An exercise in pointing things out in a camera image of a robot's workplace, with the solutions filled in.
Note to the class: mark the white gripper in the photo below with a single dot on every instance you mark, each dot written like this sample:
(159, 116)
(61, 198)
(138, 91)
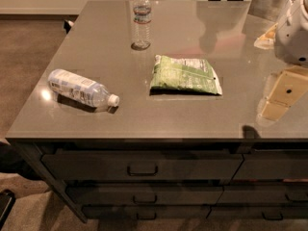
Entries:
(293, 38)

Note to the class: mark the green jalapeno chip bag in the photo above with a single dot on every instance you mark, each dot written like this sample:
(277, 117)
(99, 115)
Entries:
(195, 75)

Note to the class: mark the clear upright water bottle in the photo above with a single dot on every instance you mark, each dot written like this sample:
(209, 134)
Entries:
(141, 18)

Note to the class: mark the blue labelled plastic bottle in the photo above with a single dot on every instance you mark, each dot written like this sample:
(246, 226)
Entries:
(81, 89)

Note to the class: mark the top right drawer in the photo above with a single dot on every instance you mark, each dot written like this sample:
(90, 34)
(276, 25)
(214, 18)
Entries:
(273, 166)

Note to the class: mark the drawer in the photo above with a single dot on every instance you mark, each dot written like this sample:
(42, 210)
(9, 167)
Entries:
(264, 194)
(266, 212)
(273, 166)
(150, 165)
(146, 212)
(141, 195)

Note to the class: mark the grey drawer cabinet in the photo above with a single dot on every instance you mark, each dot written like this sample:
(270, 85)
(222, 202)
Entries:
(99, 47)

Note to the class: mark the middle right drawer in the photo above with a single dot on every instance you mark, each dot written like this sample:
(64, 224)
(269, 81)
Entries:
(264, 194)

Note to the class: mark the bottom right drawer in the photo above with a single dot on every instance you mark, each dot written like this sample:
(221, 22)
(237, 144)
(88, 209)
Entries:
(266, 212)

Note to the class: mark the bottom left drawer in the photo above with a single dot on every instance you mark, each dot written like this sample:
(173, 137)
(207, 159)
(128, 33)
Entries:
(146, 212)

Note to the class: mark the small black white object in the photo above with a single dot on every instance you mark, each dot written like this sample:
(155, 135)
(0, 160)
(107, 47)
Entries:
(68, 25)

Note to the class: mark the middle left drawer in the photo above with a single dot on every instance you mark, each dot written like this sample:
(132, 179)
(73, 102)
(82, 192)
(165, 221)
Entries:
(141, 195)

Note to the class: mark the top left drawer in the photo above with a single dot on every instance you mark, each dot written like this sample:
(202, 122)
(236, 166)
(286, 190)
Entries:
(150, 165)

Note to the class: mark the black object on floor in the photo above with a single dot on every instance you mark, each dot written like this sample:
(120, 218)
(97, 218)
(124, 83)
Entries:
(7, 200)

